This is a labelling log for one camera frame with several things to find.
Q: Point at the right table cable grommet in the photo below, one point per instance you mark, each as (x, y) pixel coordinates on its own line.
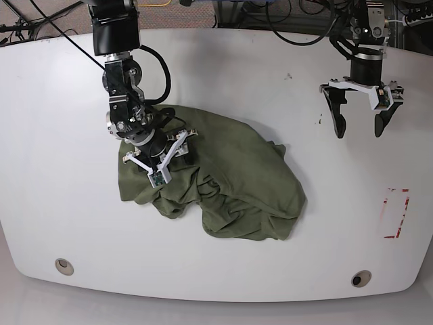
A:
(361, 278)

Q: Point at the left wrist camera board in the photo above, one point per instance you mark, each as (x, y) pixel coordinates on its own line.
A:
(380, 98)

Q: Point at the table cable grommet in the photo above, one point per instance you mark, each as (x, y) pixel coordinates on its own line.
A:
(64, 267)
(361, 278)

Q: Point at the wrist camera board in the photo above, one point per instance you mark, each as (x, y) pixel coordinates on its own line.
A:
(380, 98)
(159, 178)

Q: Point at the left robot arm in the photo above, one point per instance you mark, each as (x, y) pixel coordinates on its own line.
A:
(361, 36)

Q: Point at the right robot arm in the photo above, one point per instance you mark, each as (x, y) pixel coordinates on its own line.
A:
(132, 118)

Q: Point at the white power strip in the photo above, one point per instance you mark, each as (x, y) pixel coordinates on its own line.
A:
(417, 16)

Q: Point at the black tripod stand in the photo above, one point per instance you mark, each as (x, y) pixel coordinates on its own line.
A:
(24, 30)

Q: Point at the red tape rectangle marking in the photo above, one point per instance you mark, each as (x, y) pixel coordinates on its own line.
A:
(393, 212)

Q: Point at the left table cable grommet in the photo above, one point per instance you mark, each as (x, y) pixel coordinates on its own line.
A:
(64, 267)

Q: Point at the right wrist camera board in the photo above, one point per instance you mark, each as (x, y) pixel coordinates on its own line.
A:
(159, 178)

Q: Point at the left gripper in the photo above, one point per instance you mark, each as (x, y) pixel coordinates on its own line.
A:
(365, 73)

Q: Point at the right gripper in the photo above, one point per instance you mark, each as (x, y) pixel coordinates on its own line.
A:
(155, 155)

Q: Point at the olive green T-shirt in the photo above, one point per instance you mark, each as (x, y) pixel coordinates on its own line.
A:
(243, 185)

